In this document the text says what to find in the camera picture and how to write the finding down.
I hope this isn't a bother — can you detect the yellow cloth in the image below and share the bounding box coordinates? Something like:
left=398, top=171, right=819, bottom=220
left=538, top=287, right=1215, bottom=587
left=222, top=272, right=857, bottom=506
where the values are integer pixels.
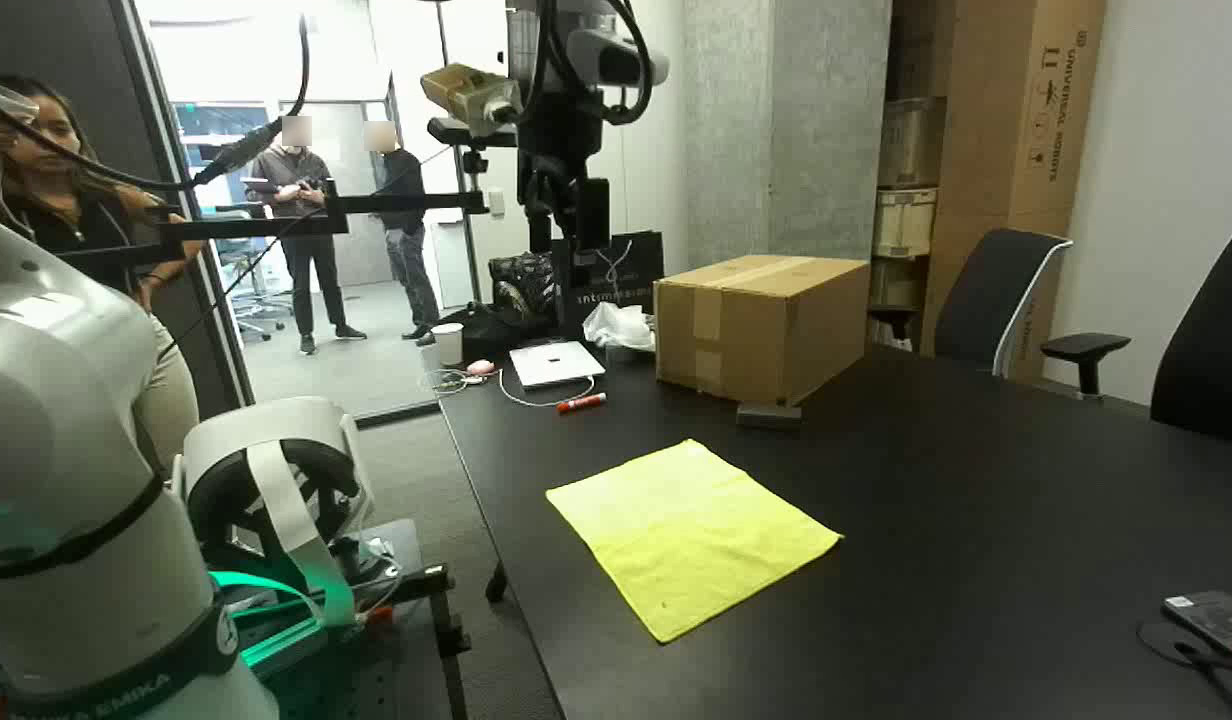
left=544, top=440, right=841, bottom=645

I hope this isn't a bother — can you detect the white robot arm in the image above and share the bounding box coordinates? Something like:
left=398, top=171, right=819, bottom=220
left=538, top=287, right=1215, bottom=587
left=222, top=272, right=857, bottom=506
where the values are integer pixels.
left=0, top=225, right=358, bottom=720

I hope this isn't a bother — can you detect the white plastic bag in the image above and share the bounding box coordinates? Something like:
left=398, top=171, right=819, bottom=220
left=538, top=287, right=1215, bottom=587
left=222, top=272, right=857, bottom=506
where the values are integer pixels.
left=584, top=305, right=657, bottom=353

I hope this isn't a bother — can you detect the red marker pen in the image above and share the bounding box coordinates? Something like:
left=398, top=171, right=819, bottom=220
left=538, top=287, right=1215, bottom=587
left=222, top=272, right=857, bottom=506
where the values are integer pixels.
left=554, top=391, right=607, bottom=417

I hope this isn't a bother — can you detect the white laptop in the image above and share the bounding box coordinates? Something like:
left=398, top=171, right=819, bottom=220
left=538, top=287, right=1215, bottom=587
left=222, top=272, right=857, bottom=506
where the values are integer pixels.
left=508, top=338, right=603, bottom=387

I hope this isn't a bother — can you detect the cardboard box on table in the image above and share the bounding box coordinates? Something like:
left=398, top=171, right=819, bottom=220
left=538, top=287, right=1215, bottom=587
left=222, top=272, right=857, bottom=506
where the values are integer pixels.
left=652, top=254, right=866, bottom=402

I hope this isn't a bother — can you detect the man in black jacket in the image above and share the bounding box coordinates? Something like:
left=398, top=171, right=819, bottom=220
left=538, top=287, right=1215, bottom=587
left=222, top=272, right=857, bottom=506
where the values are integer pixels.
left=370, top=124, right=441, bottom=343

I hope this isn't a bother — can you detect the man in grey shirt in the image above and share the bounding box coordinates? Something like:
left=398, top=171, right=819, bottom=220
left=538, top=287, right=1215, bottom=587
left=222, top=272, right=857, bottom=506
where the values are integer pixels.
left=243, top=115, right=358, bottom=357

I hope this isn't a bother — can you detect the black office chair near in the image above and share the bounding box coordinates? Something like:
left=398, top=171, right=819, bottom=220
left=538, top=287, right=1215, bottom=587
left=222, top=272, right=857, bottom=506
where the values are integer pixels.
left=866, top=225, right=1136, bottom=396

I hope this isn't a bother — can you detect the black office chair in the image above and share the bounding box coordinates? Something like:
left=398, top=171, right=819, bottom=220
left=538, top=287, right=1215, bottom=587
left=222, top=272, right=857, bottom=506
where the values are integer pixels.
left=1150, top=240, right=1232, bottom=440
left=866, top=225, right=1136, bottom=396

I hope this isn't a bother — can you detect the tall cardboard box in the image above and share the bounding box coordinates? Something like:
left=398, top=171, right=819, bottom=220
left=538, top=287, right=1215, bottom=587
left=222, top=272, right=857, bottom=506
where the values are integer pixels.
left=919, top=0, right=1109, bottom=353

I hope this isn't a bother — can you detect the woman with dark hair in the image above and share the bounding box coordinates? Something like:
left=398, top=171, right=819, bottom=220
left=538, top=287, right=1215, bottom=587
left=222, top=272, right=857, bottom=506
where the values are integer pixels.
left=0, top=73, right=200, bottom=306

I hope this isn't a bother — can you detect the black camera tripod rig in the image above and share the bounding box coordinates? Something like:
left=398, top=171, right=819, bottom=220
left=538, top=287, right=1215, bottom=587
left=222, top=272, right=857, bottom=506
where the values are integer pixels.
left=52, top=0, right=670, bottom=336

